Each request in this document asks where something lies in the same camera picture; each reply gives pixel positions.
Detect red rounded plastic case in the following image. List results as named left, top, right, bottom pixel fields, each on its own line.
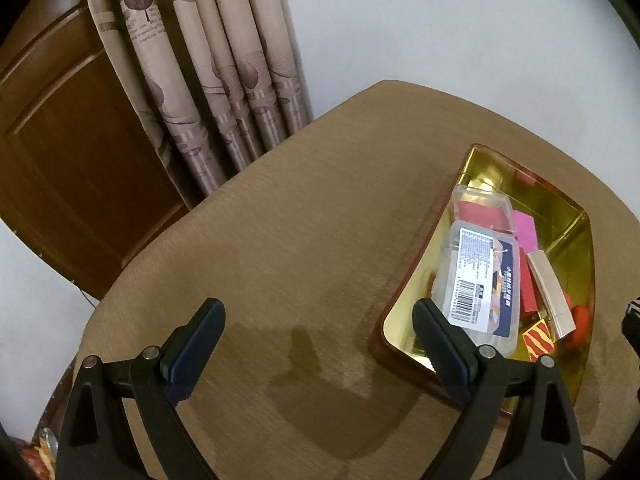
left=555, top=292, right=591, bottom=351

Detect gold ribbed rectangular box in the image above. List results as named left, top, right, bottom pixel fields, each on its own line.
left=526, top=250, right=576, bottom=339

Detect yellow striped cube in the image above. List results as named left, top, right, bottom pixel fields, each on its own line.
left=522, top=320, right=555, bottom=362

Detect red rectangular block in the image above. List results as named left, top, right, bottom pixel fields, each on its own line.
left=520, top=248, right=538, bottom=316

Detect pink rectangular block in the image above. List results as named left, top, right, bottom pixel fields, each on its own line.
left=513, top=210, right=539, bottom=254

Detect clear plastic labelled box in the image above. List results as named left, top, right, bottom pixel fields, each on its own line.
left=431, top=220, right=521, bottom=358

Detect small clear case red contents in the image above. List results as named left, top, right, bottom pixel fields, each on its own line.
left=450, top=184, right=518, bottom=237

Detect red gold toffee tin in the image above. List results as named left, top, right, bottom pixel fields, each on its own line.
left=371, top=144, right=596, bottom=400

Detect brown wooden door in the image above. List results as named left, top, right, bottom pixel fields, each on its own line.
left=1, top=0, right=188, bottom=298

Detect beige patterned curtain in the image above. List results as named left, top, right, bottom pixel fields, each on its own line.
left=87, top=0, right=309, bottom=206

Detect black cable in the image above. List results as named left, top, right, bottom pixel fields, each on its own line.
left=581, top=443, right=618, bottom=466

